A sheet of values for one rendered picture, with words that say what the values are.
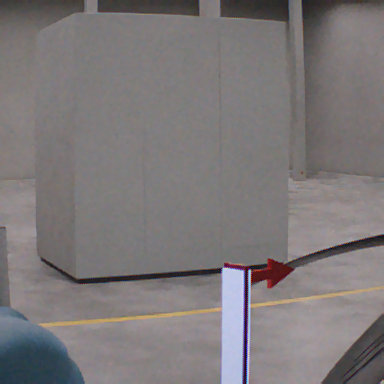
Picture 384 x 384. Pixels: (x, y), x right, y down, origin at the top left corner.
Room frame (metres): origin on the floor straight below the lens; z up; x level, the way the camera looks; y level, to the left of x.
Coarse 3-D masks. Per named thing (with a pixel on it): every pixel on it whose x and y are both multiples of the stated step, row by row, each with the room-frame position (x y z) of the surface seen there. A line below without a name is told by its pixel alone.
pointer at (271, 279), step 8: (272, 264) 0.65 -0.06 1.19; (280, 264) 0.65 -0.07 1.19; (256, 272) 0.63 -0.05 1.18; (264, 272) 0.64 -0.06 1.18; (272, 272) 0.65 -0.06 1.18; (280, 272) 0.65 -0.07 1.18; (288, 272) 0.66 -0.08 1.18; (256, 280) 0.63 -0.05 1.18; (272, 280) 0.65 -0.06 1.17; (280, 280) 0.65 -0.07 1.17
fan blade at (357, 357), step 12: (372, 324) 1.04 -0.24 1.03; (360, 336) 1.06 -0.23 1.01; (372, 336) 0.99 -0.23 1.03; (360, 348) 1.00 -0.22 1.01; (372, 348) 0.97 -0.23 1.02; (348, 360) 1.01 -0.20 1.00; (360, 360) 0.97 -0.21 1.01; (372, 360) 0.95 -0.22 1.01; (336, 372) 1.02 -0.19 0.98; (348, 372) 0.98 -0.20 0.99; (360, 372) 0.95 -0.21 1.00; (372, 372) 0.92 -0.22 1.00
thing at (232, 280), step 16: (224, 272) 0.63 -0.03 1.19; (240, 272) 0.61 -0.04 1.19; (224, 288) 0.63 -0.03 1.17; (240, 288) 0.61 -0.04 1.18; (224, 304) 0.63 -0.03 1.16; (240, 304) 0.61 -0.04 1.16; (224, 320) 0.63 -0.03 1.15; (240, 320) 0.61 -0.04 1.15; (224, 336) 0.63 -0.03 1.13; (240, 336) 0.61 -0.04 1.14; (224, 352) 0.63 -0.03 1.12; (240, 352) 0.61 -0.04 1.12; (224, 368) 0.63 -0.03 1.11; (240, 368) 0.61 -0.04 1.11
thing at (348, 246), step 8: (352, 240) 0.65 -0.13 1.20; (360, 240) 0.65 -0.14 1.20; (368, 240) 0.64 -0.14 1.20; (376, 240) 0.65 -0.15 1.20; (328, 248) 0.67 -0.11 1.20; (336, 248) 0.67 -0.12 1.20; (344, 248) 0.67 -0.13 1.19; (352, 248) 0.68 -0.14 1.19; (360, 248) 0.70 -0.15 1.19; (304, 256) 0.69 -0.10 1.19; (312, 256) 0.69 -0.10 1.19; (320, 256) 0.70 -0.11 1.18; (328, 256) 0.74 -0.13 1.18; (288, 264) 0.71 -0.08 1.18; (296, 264) 0.73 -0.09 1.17; (304, 264) 0.78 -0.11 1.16
